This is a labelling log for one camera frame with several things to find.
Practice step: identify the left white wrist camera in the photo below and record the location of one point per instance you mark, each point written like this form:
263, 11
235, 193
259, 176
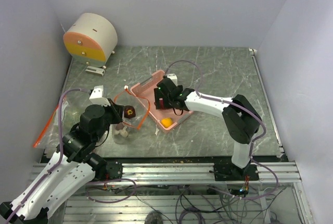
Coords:
98, 96

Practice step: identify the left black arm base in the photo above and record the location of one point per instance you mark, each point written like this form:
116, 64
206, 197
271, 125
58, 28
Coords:
109, 170

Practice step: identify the white corner clip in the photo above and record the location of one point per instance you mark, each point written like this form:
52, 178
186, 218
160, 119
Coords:
254, 51

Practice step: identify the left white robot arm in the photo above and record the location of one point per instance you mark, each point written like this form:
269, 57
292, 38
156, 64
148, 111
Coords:
72, 165

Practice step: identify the cream cylindrical drawer box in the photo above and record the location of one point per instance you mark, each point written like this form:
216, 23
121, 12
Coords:
91, 40

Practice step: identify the small white metal bracket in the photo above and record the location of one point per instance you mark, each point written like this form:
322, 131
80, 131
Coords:
95, 71

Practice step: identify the orange fruit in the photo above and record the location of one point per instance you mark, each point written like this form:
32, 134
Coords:
166, 122

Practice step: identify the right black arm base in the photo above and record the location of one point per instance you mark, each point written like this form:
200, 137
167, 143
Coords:
230, 172

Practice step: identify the aluminium mounting rail frame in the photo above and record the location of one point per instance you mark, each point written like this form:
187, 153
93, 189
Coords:
182, 190

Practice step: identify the white garlic bulb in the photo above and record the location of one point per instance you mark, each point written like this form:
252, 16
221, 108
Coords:
122, 132

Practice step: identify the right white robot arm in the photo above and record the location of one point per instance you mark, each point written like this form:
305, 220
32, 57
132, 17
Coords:
241, 119

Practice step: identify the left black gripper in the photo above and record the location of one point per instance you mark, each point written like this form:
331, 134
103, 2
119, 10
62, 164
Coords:
117, 111

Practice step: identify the magenta dragon fruit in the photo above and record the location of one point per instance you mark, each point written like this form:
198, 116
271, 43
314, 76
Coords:
161, 103

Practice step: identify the clear bag orange zipper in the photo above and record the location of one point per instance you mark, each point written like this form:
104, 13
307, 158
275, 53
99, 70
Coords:
49, 137

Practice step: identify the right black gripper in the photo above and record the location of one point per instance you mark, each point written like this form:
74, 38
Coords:
158, 94

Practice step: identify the pink plastic basket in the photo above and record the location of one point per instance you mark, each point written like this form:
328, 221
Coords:
146, 89

